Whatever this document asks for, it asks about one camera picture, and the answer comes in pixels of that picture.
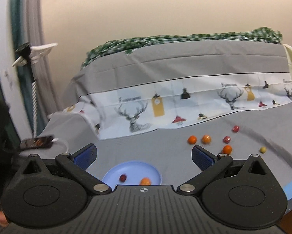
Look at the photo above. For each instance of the bare orange tangerine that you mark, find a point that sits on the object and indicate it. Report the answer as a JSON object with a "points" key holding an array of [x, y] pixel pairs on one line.
{"points": [[192, 140]]}

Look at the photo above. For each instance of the black phone holder stand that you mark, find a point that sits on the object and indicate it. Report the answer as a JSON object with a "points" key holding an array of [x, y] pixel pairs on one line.
{"points": [[29, 55]]}

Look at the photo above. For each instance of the grey deer print sheet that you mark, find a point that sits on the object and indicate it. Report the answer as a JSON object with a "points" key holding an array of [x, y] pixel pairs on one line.
{"points": [[144, 106]]}

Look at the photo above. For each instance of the dark red jujube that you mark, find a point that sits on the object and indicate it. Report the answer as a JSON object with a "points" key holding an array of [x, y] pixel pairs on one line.
{"points": [[123, 178]]}

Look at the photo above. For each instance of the red fruit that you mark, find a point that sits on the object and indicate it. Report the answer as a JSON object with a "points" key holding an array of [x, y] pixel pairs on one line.
{"points": [[226, 139], [235, 129]]}

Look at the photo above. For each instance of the person's left hand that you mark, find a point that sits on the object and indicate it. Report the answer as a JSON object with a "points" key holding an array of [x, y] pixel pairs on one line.
{"points": [[3, 221]]}

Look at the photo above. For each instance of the small yellow fruit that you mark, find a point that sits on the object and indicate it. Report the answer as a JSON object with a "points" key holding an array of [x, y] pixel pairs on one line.
{"points": [[263, 150]]}

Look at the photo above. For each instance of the green checkered cloth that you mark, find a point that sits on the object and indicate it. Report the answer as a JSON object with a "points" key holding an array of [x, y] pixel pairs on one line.
{"points": [[129, 45]]}

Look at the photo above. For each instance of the plastic orange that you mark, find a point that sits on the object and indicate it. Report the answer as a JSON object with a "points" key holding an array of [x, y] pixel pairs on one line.
{"points": [[206, 139]]}

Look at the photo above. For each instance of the black smartphone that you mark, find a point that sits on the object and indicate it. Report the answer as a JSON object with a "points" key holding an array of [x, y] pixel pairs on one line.
{"points": [[44, 142]]}

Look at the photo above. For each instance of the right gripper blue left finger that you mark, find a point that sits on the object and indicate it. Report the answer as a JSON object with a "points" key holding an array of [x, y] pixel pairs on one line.
{"points": [[85, 156]]}

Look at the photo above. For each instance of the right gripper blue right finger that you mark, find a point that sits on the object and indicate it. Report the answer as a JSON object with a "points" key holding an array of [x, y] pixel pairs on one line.
{"points": [[202, 158]]}

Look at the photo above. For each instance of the blue round plate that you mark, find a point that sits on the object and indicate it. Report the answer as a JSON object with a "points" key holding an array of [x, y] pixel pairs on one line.
{"points": [[135, 171]]}

